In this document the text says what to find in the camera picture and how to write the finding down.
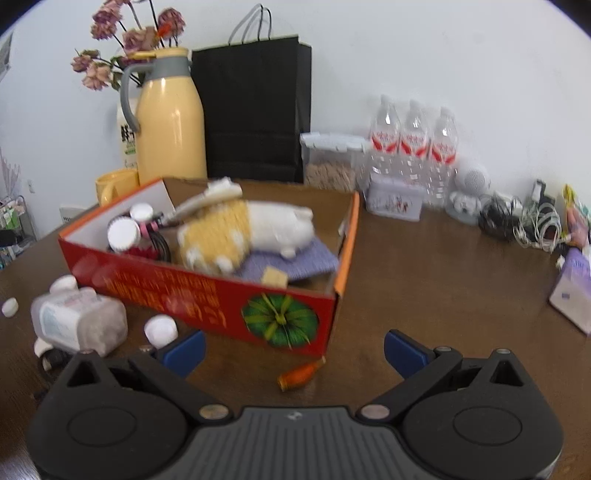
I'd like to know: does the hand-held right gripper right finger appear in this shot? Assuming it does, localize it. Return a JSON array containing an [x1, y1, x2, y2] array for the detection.
[[355, 329, 533, 425]]

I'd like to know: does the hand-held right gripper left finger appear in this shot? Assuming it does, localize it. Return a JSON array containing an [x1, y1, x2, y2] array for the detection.
[[55, 329, 234, 426]]

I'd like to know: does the white round lid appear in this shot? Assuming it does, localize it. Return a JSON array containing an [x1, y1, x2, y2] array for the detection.
[[144, 315, 179, 348]]

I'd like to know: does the red cardboard box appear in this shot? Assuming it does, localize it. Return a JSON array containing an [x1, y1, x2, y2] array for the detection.
[[58, 176, 361, 359]]

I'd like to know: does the grey plastic bottle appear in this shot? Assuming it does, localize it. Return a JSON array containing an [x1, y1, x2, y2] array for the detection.
[[31, 275, 129, 357]]

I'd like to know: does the purple cloth pouch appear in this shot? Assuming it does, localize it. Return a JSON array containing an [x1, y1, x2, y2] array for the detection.
[[235, 237, 341, 282]]

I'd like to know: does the black cable with pink tie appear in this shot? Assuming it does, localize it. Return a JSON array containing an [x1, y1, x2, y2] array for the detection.
[[136, 213, 173, 262]]

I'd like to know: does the white and yellow plush toy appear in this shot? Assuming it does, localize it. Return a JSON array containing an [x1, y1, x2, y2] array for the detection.
[[177, 199, 315, 274]]

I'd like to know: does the small orange carrot toy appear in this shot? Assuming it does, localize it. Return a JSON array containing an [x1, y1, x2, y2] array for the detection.
[[277, 356, 327, 392]]

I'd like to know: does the small tan block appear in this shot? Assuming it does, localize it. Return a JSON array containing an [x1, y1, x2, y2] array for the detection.
[[262, 267, 288, 289]]

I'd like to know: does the pale printed tin box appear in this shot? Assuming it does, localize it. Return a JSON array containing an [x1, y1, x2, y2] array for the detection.
[[366, 174, 427, 223]]

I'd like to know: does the white robot speaker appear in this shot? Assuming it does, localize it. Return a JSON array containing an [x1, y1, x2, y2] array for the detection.
[[445, 166, 491, 226]]

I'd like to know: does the white tissue pack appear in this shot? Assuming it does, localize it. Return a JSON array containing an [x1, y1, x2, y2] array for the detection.
[[549, 247, 591, 336]]

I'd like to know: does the yellow mug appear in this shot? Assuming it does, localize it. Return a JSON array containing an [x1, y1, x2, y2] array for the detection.
[[95, 168, 141, 207]]

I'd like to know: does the clear seed container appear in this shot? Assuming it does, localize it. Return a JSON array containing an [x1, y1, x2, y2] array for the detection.
[[300, 132, 370, 193]]

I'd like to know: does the metal rolling cart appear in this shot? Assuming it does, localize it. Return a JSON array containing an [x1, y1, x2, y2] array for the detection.
[[0, 195, 38, 260]]

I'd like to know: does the pink and yellow packet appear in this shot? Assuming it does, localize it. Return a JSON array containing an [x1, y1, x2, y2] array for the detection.
[[561, 185, 591, 248]]

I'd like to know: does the white milk carton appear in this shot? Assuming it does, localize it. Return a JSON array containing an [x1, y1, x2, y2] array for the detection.
[[117, 99, 140, 171]]

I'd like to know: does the yellow thermos jug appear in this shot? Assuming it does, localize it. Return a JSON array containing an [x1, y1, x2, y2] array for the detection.
[[120, 47, 208, 185]]

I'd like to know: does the black paper bag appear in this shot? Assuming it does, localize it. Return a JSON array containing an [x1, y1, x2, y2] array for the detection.
[[191, 4, 313, 184]]

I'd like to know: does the dried rose bouquet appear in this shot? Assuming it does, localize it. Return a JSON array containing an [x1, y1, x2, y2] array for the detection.
[[71, 0, 186, 92]]

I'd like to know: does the black cable tangle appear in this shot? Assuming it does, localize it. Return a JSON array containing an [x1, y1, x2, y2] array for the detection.
[[478, 180, 557, 241]]

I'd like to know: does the white wall vent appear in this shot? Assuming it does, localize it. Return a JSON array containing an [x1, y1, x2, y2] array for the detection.
[[59, 206, 89, 226]]

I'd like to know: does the white cable tangle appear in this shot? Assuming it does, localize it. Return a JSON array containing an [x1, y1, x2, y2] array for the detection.
[[512, 200, 572, 253]]

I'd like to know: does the purple plant wall sticker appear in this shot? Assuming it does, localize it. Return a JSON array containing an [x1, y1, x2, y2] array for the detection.
[[0, 148, 22, 204]]

